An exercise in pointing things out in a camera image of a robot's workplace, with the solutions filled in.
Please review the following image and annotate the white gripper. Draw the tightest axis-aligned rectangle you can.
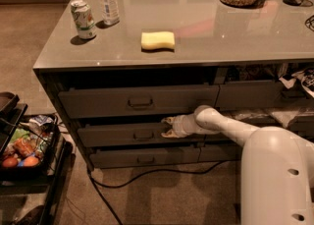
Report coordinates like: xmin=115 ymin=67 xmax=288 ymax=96
xmin=161 ymin=114 xmax=207 ymax=139

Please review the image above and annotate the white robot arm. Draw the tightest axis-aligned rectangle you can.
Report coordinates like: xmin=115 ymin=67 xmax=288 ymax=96
xmin=162 ymin=105 xmax=314 ymax=225

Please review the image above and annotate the grey counter cabinet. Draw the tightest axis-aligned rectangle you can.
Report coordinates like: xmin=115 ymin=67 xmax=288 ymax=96
xmin=34 ymin=0 xmax=314 ymax=169

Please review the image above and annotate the yellow sponge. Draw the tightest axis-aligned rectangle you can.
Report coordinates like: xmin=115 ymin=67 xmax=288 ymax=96
xmin=141 ymin=31 xmax=175 ymax=50

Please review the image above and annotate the green white soda can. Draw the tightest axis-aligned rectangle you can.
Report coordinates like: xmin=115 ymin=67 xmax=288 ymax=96
xmin=71 ymin=0 xmax=96 ymax=40

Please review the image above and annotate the black bin of snacks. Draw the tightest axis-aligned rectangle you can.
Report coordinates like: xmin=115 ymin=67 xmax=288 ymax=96
xmin=0 ymin=115 xmax=60 ymax=181

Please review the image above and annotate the crumpled white paper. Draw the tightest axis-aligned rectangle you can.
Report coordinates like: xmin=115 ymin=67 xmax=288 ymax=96
xmin=279 ymin=67 xmax=314 ymax=98

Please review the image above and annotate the dark tray on cart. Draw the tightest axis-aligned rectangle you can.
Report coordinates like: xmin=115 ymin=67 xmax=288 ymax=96
xmin=0 ymin=91 xmax=20 ymax=116

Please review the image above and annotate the black power cable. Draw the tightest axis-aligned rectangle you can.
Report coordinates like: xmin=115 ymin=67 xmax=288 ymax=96
xmin=86 ymin=159 xmax=230 ymax=225

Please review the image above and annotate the black cart frame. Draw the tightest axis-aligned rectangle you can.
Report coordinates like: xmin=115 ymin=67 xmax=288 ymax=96
xmin=0 ymin=104 xmax=72 ymax=225

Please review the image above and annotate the black coiled cable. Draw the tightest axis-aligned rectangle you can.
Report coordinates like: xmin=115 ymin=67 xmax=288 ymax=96
xmin=303 ymin=15 xmax=314 ymax=32

